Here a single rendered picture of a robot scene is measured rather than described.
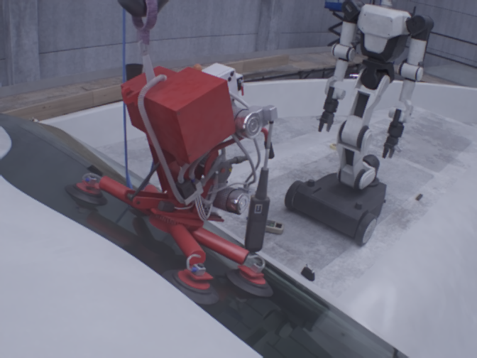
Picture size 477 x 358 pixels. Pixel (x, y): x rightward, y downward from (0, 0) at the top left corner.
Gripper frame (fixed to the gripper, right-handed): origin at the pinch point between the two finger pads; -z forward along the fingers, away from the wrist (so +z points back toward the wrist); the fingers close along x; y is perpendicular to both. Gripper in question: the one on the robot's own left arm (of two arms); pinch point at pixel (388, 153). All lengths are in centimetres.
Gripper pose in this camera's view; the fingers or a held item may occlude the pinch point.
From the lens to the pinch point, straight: 251.9
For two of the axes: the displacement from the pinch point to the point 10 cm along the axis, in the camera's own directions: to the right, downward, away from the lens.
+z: 2.5, -9.3, -2.7
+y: 7.3, 3.6, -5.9
